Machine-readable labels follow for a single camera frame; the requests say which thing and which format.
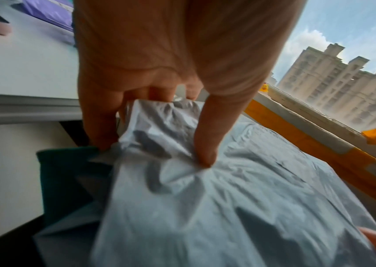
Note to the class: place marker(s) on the purple plastic package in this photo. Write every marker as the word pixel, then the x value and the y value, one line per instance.
pixel 46 13

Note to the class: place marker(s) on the person's left hand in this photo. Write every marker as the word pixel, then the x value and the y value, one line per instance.
pixel 181 47

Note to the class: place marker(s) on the grey-white mailer bag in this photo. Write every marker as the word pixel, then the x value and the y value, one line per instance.
pixel 240 208

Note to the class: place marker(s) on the yellow rubber duck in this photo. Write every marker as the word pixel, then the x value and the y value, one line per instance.
pixel 264 88

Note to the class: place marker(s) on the white framed window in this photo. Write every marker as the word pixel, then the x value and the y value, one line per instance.
pixel 323 117

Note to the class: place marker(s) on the teal mailer bag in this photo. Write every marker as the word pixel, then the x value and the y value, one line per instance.
pixel 62 177

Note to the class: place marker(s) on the yellow tape strip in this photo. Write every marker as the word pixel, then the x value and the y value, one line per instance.
pixel 306 140

